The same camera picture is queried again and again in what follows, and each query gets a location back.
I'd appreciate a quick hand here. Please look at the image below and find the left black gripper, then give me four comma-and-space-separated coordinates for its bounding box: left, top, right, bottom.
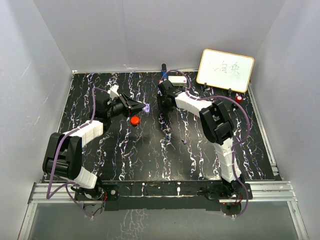
106, 93, 146, 118

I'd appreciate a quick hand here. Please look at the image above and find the red earbud charging case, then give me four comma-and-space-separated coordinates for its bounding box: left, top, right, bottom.
130, 116, 141, 126

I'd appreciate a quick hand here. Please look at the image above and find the purple earbud charging case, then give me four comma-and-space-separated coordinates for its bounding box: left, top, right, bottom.
142, 103, 150, 114

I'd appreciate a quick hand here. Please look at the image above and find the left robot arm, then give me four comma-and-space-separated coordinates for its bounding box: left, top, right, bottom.
42, 93, 147, 200

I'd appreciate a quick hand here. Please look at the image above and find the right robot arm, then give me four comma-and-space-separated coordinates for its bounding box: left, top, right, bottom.
157, 80, 242, 199

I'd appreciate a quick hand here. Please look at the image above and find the white pink cardboard box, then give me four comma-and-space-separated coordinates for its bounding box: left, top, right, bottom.
168, 75, 188, 87

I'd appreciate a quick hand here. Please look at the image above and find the blue black device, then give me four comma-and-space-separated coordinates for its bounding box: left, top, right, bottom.
161, 63, 168, 79

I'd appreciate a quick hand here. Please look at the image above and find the red emergency stop button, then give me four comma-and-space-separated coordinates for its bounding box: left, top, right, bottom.
232, 95, 243, 109

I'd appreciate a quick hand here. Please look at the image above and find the black front base bar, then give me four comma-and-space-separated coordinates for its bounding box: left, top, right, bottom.
101, 180, 253, 215

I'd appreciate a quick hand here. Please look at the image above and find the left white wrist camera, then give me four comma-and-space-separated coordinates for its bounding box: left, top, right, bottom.
107, 84, 120, 100

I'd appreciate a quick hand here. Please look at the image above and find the white whiteboard with wooden frame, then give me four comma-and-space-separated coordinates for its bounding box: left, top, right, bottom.
196, 49, 255, 93

